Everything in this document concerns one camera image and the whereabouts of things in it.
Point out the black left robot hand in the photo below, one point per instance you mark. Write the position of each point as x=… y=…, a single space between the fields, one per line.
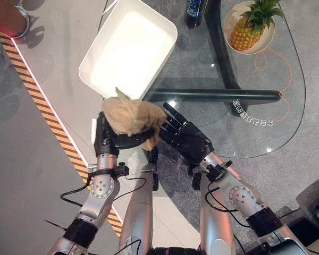
x=104 y=134

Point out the dark blue drink bottle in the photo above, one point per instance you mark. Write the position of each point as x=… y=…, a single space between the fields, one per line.
x=194 y=13

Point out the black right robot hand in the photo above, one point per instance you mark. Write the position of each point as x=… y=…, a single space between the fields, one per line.
x=187 y=138

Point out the white round bowl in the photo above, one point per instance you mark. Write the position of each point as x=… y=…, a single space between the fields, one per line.
x=265 y=40

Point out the silver right robot leg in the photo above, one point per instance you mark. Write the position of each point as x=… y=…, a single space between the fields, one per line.
x=215 y=220

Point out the yellow pineapple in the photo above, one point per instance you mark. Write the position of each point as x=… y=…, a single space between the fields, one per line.
x=246 y=33

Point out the grey upholstered furniture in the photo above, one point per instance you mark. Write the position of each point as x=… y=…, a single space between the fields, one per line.
x=311 y=212

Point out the white rectangular basket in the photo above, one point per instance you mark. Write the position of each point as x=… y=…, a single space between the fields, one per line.
x=127 y=50

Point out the tan fluffy cloth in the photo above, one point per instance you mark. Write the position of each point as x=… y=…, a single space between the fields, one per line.
x=134 y=117

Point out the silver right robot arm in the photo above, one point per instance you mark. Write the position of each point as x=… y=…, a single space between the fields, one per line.
x=244 y=202

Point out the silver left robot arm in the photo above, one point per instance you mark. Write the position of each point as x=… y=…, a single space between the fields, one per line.
x=99 y=191

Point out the black table base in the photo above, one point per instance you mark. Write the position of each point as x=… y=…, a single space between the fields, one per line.
x=223 y=90

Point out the silver robot leg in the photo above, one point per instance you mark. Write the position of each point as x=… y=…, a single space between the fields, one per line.
x=215 y=220
x=138 y=212

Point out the white lettering sticker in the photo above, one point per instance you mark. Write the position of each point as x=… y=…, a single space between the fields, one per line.
x=251 y=117

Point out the silver left robot leg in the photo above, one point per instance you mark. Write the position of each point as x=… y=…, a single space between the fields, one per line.
x=138 y=212

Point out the yellow black hazard tape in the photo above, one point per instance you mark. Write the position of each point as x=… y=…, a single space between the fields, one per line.
x=42 y=106

